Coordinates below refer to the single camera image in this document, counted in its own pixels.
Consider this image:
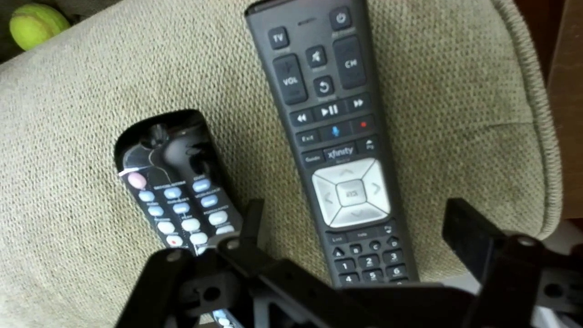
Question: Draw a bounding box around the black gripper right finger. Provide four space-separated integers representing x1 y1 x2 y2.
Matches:
441 199 583 328

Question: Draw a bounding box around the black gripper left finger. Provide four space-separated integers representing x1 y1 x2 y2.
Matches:
115 197 266 328

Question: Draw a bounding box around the yellow tennis ball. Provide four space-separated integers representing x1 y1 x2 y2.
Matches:
9 4 71 52

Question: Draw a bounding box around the short black remote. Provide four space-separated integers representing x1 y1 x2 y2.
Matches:
113 110 242 256

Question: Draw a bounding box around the long black Xfinity remote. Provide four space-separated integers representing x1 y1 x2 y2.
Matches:
244 0 419 288

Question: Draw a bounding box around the beige fabric sofa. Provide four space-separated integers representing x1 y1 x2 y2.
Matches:
0 0 563 328

